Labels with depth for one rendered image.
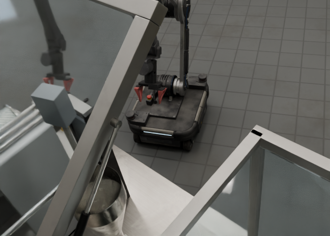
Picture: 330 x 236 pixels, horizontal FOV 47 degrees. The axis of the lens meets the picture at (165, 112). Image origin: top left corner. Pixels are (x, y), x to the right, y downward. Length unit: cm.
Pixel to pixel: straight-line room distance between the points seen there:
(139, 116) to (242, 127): 82
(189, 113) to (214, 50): 111
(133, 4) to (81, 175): 27
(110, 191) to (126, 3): 59
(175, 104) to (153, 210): 142
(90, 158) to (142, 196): 108
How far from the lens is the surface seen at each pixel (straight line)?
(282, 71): 354
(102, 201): 107
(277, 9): 438
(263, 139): 89
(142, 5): 58
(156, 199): 163
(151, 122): 282
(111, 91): 57
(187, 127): 274
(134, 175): 172
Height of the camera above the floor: 228
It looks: 45 degrees down
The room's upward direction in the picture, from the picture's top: 11 degrees counter-clockwise
